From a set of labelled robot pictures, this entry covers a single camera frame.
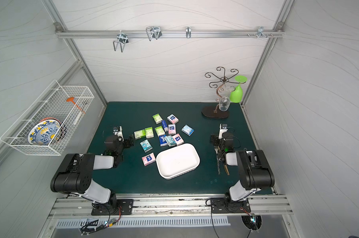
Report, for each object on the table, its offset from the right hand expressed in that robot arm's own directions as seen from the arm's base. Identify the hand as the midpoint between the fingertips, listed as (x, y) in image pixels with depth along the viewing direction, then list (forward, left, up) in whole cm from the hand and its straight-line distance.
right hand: (221, 132), depth 95 cm
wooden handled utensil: (-22, -2, -7) cm, 23 cm away
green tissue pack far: (+12, +45, -3) cm, 46 cm away
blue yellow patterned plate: (-23, +83, +30) cm, 91 cm away
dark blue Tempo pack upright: (+5, +38, -1) cm, 39 cm away
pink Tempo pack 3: (-19, +45, -4) cm, 49 cm away
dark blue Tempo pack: (-6, +39, -3) cm, 39 cm away
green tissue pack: (+1, +49, -4) cm, 49 cm away
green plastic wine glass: (+19, -9, +18) cm, 27 cm away
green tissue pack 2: (+2, +41, -4) cm, 42 cm away
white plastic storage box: (-19, +27, -5) cm, 34 cm away
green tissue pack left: (-2, +54, -3) cm, 54 cm away
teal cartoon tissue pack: (-10, +48, -3) cm, 49 cm away
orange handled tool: (+1, +86, +26) cm, 90 cm away
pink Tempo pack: (+13, +34, -3) cm, 36 cm away
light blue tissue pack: (+4, +22, -4) cm, 22 cm away
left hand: (-5, +62, +1) cm, 62 cm away
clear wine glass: (+13, -1, +14) cm, 19 cm away
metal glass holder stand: (+23, +2, -6) cm, 24 cm away
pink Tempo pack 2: (-4, +28, -4) cm, 29 cm away
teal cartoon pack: (-6, +33, -3) cm, 34 cm away
